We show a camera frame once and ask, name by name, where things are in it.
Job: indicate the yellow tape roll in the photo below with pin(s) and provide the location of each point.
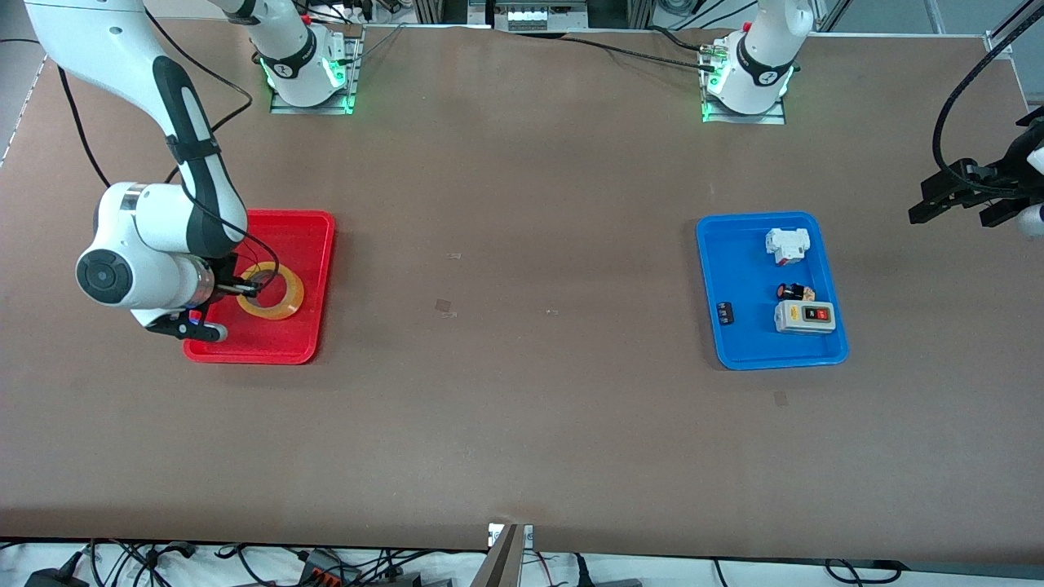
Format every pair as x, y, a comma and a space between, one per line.
289, 306

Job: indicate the red plastic tray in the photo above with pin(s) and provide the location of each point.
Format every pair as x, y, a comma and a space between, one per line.
302, 244

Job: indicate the aluminium frame rack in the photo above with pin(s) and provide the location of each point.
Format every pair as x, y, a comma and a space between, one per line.
620, 12

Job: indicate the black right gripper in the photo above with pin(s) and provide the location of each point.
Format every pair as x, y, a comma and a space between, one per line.
225, 287

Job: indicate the white circuit breaker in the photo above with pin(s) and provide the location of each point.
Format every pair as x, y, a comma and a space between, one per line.
788, 244

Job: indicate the blue plastic tray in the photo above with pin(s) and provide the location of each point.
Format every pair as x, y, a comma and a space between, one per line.
754, 326

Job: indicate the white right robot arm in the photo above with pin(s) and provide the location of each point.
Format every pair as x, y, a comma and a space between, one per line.
155, 236

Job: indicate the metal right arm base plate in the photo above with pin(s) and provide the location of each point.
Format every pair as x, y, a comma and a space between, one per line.
281, 108

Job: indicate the metal table corner bracket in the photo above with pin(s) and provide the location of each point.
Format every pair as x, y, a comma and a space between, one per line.
999, 45

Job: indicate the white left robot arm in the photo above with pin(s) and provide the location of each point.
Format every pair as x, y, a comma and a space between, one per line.
758, 77

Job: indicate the orange black connector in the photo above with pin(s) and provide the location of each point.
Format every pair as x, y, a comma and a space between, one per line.
326, 568

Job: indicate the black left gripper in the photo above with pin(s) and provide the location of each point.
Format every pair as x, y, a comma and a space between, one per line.
1017, 165

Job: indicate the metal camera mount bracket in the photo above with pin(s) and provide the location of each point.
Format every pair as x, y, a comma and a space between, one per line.
506, 562

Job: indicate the grey switch box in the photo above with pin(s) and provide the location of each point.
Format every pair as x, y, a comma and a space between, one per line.
803, 316

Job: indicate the small black component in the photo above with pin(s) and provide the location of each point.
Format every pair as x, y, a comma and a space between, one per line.
725, 314

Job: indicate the black red push button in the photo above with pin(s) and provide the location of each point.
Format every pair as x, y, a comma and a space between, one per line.
793, 291

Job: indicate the black power adapter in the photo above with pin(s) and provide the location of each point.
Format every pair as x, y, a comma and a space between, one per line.
57, 575

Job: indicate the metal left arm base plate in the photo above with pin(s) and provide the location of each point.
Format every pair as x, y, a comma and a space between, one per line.
775, 118

